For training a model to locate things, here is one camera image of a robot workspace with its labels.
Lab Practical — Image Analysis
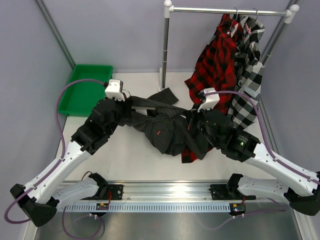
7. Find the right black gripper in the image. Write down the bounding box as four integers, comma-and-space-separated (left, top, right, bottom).
184, 102, 219, 148

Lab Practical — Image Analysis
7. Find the dark grey striped shirt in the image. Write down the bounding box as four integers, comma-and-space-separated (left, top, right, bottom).
120, 88, 196, 157

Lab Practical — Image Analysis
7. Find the grey clothes hanger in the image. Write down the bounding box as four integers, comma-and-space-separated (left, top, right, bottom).
123, 89, 162, 111

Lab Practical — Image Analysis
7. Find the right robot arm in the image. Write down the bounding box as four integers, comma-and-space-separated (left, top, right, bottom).
189, 109, 320, 216

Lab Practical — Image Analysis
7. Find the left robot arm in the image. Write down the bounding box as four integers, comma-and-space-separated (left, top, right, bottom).
10, 97, 133, 227

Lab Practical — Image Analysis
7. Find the red black plaid shirt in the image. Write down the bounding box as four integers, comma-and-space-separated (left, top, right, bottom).
181, 13, 242, 164

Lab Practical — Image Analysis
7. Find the white black plaid shirt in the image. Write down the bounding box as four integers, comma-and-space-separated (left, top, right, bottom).
227, 15, 265, 130

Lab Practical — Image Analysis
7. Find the red shirt hanger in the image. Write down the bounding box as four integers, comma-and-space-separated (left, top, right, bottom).
230, 7, 239, 29

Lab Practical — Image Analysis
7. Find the green plastic tray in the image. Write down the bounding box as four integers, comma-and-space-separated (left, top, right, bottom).
57, 64, 113, 117

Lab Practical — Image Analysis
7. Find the silver clothes rack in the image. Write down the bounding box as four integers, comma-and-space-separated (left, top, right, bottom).
159, 0, 301, 86

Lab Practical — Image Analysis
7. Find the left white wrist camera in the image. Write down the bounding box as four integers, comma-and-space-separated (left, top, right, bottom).
104, 79, 126, 102

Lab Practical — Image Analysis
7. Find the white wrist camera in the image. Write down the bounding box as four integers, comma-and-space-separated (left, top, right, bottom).
197, 87, 220, 113
104, 79, 126, 102

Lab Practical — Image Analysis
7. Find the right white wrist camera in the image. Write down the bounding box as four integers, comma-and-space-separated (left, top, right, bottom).
197, 87, 220, 113

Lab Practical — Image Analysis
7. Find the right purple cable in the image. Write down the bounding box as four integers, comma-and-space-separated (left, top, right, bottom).
203, 90, 320, 186

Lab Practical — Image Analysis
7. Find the purple cable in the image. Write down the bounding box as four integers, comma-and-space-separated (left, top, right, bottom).
203, 90, 320, 186
4, 78, 108, 225

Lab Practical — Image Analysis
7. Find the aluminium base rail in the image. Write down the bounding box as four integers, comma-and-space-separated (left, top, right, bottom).
53, 180, 291, 203

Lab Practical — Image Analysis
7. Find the white slotted cable duct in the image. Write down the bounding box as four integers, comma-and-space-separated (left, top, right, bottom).
62, 202, 231, 213

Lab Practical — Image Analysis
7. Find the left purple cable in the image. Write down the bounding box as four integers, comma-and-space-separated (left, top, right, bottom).
4, 78, 108, 225

